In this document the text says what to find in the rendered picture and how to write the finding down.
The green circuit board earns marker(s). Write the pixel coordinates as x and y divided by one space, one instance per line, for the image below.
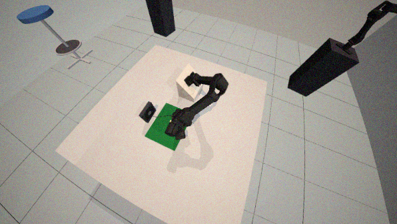
157 130

